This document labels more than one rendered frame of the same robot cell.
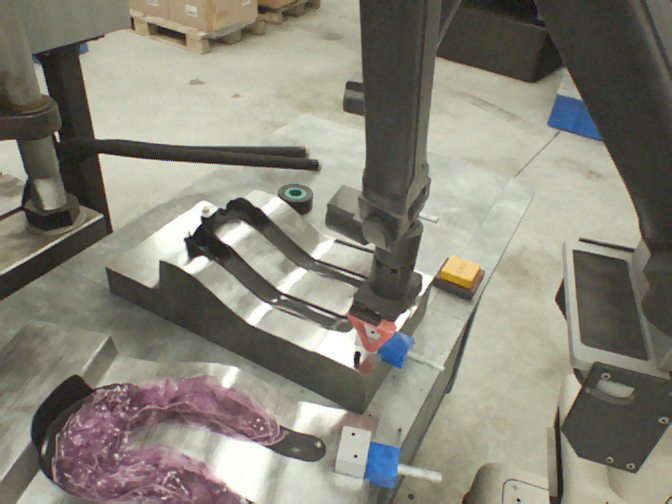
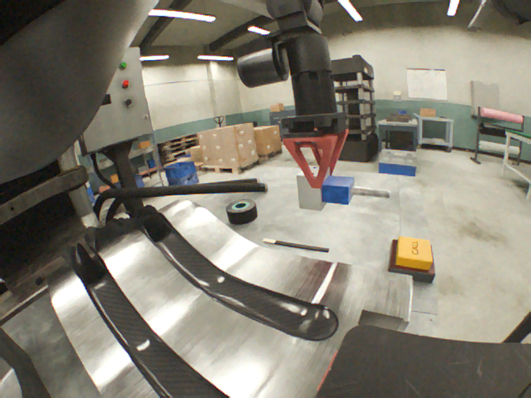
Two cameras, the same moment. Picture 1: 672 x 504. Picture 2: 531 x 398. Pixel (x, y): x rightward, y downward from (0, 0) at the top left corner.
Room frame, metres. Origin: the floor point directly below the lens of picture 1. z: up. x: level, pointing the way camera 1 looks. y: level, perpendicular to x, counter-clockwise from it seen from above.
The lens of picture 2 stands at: (0.64, -0.06, 1.05)
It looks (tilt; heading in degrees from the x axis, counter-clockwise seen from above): 23 degrees down; 12
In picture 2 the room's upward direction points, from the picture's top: 9 degrees counter-clockwise
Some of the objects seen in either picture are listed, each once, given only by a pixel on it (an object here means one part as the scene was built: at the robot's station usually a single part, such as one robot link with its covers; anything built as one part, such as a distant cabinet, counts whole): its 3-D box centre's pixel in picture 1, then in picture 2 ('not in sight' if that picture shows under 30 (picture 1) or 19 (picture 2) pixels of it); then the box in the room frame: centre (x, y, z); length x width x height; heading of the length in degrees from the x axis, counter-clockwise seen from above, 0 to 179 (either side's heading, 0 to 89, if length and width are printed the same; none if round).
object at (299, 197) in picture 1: (295, 199); (242, 211); (1.09, 0.10, 0.82); 0.08 x 0.08 x 0.04
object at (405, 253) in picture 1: (394, 237); not in sight; (0.61, -0.07, 1.08); 0.07 x 0.06 x 0.07; 58
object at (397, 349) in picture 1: (401, 351); not in sight; (0.59, -0.11, 0.89); 0.13 x 0.05 x 0.05; 65
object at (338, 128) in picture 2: not in sight; (322, 148); (0.94, -0.09, 0.99); 0.07 x 0.07 x 0.09; 65
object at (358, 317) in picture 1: (377, 322); not in sight; (0.59, -0.07, 0.95); 0.07 x 0.07 x 0.09; 65
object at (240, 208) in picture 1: (275, 258); (150, 280); (0.75, 0.10, 0.92); 0.35 x 0.16 x 0.09; 65
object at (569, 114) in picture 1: (605, 113); (397, 167); (3.64, -1.64, 0.11); 0.61 x 0.41 x 0.22; 59
